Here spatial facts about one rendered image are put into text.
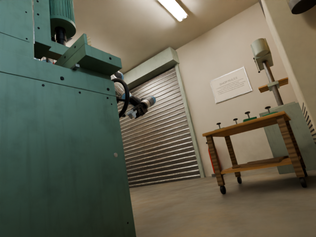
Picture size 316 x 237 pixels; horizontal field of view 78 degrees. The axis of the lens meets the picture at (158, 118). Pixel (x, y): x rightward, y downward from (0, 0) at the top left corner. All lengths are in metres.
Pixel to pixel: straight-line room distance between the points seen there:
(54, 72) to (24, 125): 0.26
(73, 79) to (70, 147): 0.31
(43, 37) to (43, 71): 0.33
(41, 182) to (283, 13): 1.73
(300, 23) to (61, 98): 1.54
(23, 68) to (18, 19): 0.32
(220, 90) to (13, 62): 3.31
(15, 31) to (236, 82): 3.24
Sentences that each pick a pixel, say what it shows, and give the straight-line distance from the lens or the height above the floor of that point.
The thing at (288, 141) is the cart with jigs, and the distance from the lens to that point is 1.64.
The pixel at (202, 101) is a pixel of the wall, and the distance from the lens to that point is 3.85.
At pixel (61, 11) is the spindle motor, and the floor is 1.26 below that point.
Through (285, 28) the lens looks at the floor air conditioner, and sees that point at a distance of 1.72.
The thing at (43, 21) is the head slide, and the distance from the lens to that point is 1.27.
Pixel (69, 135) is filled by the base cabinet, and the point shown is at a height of 0.49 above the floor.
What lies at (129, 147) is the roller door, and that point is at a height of 0.93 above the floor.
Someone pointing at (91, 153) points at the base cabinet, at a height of 0.42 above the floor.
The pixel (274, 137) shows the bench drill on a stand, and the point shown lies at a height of 0.39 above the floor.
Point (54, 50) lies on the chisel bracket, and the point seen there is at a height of 1.01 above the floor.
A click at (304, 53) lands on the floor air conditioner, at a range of 1.64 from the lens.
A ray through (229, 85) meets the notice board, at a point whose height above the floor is 1.48.
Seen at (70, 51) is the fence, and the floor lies 0.93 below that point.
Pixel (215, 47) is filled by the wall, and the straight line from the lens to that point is 4.09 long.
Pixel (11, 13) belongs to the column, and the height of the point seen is 1.07.
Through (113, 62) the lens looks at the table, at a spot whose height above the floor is 0.85.
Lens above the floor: 0.30
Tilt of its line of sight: 14 degrees up
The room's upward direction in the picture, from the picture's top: 11 degrees counter-clockwise
